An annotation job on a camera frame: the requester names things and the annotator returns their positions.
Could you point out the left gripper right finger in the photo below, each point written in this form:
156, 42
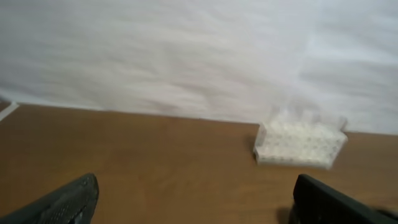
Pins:
323, 205

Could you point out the white test tube rack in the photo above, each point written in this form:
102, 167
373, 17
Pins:
298, 146

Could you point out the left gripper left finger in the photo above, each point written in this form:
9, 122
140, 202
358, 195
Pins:
65, 202

